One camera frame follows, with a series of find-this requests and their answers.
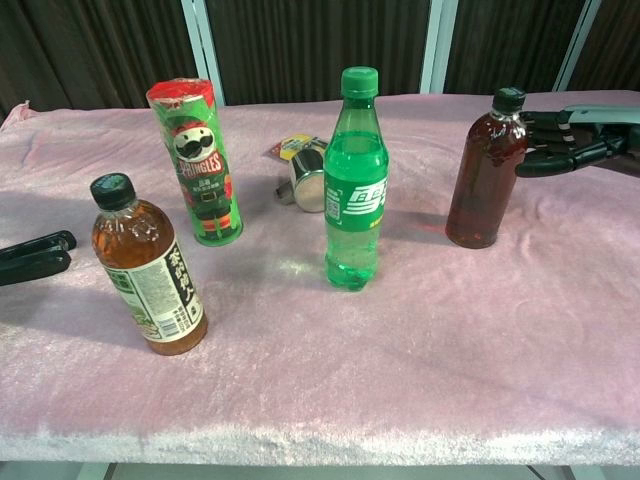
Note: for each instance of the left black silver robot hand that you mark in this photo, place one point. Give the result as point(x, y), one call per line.
point(35, 260)

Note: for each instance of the pale metal frame post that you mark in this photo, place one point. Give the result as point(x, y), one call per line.
point(440, 45)
point(202, 45)
point(577, 45)

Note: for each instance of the stainless steel mug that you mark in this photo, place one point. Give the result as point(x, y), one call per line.
point(307, 180)

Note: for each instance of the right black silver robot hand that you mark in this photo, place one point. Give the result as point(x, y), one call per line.
point(595, 116)

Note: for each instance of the amber tea bottle white label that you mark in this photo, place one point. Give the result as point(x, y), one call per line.
point(150, 280)

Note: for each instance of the dark red unlabelled tea bottle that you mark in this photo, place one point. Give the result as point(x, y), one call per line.
point(482, 185)

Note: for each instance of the yellow razor blister pack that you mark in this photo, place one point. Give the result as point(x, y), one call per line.
point(292, 145)

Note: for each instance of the green Pringles can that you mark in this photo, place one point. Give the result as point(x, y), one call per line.
point(205, 175)

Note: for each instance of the green Sprite bottle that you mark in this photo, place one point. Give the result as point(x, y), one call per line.
point(356, 200)

